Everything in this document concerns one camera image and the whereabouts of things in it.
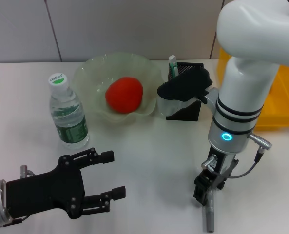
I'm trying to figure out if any grey marker pen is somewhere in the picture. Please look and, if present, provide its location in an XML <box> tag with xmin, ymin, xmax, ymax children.
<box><xmin>202</xmin><ymin>189</ymin><xmax>216</xmax><ymax>232</ymax></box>

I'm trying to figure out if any pale green glass fruit plate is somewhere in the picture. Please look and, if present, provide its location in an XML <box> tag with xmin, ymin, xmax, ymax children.
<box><xmin>72</xmin><ymin>51</ymin><xmax>167</xmax><ymax>124</ymax></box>

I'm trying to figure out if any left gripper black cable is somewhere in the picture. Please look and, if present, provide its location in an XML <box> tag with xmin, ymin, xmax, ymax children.
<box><xmin>2</xmin><ymin>214</ymin><xmax>35</xmax><ymax>226</ymax></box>

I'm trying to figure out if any red-orange orange fruit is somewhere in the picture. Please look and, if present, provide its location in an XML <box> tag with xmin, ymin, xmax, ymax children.
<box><xmin>105</xmin><ymin>77</ymin><xmax>144</xmax><ymax>114</ymax></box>

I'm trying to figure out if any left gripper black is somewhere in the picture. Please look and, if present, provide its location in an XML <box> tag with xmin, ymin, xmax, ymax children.
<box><xmin>5</xmin><ymin>147</ymin><xmax>126</xmax><ymax>219</ymax></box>

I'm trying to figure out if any black mesh pen holder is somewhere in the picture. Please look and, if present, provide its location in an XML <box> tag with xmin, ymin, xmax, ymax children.
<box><xmin>165</xmin><ymin>61</ymin><xmax>206</xmax><ymax>122</ymax></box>

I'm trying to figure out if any right gripper cable with plug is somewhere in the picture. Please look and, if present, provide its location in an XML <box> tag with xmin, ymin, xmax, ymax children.
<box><xmin>201</xmin><ymin>148</ymin><xmax>266</xmax><ymax>180</ymax></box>

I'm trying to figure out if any yellow plastic bin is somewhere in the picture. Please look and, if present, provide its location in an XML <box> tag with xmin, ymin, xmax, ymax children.
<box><xmin>216</xmin><ymin>47</ymin><xmax>289</xmax><ymax>132</ymax></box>

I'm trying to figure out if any clear water bottle green label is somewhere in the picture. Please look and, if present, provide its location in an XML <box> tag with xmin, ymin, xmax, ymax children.
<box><xmin>48</xmin><ymin>73</ymin><xmax>90</xmax><ymax>150</ymax></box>

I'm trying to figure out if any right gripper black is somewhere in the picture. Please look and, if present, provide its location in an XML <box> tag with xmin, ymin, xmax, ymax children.
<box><xmin>192</xmin><ymin>145</ymin><xmax>240</xmax><ymax>207</ymax></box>

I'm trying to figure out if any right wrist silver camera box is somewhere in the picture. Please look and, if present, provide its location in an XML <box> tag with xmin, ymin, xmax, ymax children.
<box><xmin>156</xmin><ymin>67</ymin><xmax>220</xmax><ymax>119</ymax></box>

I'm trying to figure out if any green toothbrush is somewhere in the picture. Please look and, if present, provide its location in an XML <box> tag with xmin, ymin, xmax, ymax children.
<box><xmin>168</xmin><ymin>55</ymin><xmax>179</xmax><ymax>79</ymax></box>

